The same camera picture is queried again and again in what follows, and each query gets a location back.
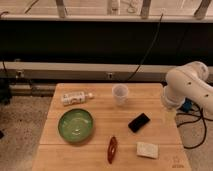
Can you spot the blue plug box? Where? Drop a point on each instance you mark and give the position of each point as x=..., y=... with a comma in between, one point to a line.
x=187, y=105

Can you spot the red-brown oval object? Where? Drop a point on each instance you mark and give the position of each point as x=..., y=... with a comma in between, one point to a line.
x=112, y=147

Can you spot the black phone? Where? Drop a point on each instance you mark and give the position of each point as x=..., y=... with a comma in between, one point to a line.
x=138, y=122

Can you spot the white plastic bottle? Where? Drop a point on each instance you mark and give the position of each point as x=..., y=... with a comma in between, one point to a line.
x=76, y=97

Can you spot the white sponge block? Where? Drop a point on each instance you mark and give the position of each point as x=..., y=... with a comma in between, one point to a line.
x=147, y=150

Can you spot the green ceramic bowl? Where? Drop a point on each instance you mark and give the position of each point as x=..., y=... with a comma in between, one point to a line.
x=76, y=125

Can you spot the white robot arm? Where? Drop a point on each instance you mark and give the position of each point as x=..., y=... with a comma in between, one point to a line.
x=188, y=81

